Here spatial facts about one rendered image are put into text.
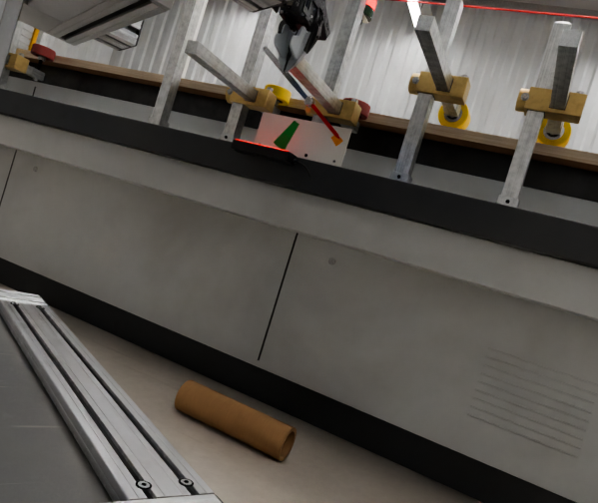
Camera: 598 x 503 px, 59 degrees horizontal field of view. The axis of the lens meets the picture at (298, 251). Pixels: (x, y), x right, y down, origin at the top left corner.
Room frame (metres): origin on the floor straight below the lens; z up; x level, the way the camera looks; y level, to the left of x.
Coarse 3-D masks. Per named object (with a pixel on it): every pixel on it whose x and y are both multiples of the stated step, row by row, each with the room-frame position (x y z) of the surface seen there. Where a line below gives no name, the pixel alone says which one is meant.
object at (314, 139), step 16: (272, 128) 1.41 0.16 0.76; (304, 128) 1.37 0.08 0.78; (320, 128) 1.36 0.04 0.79; (336, 128) 1.34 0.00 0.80; (272, 144) 1.41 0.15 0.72; (288, 144) 1.39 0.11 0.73; (304, 144) 1.37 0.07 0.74; (320, 144) 1.35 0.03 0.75; (320, 160) 1.35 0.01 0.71; (336, 160) 1.33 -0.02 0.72
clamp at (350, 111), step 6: (318, 102) 1.37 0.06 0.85; (342, 102) 1.34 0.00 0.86; (348, 102) 1.34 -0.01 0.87; (354, 102) 1.33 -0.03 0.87; (306, 108) 1.38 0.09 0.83; (318, 108) 1.37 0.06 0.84; (342, 108) 1.34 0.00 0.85; (348, 108) 1.33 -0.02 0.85; (354, 108) 1.33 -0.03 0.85; (360, 108) 1.37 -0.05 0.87; (306, 114) 1.40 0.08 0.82; (312, 114) 1.38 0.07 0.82; (324, 114) 1.36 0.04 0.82; (330, 114) 1.35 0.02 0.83; (336, 114) 1.34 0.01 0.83; (342, 114) 1.34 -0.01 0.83; (348, 114) 1.33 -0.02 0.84; (354, 114) 1.34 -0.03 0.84; (330, 120) 1.38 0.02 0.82; (336, 120) 1.36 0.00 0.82; (342, 120) 1.35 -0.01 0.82; (348, 120) 1.33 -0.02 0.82; (354, 120) 1.35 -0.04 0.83; (354, 126) 1.37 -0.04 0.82
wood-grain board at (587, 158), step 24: (96, 72) 1.94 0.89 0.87; (120, 72) 1.86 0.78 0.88; (144, 72) 1.82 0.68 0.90; (216, 96) 1.74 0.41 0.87; (360, 120) 1.50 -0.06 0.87; (384, 120) 1.47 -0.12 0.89; (408, 120) 1.45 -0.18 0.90; (456, 144) 1.44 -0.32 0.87; (480, 144) 1.37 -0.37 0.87; (504, 144) 1.34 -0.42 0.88
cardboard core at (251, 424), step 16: (192, 384) 1.32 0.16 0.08; (176, 400) 1.30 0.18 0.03; (192, 400) 1.29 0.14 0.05; (208, 400) 1.28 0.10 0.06; (224, 400) 1.28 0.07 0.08; (192, 416) 1.30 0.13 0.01; (208, 416) 1.27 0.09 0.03; (224, 416) 1.25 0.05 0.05; (240, 416) 1.24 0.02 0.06; (256, 416) 1.24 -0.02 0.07; (224, 432) 1.26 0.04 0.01; (240, 432) 1.23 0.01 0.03; (256, 432) 1.21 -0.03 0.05; (272, 432) 1.20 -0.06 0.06; (288, 432) 1.20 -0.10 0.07; (256, 448) 1.23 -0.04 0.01; (272, 448) 1.19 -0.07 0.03; (288, 448) 1.25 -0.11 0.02
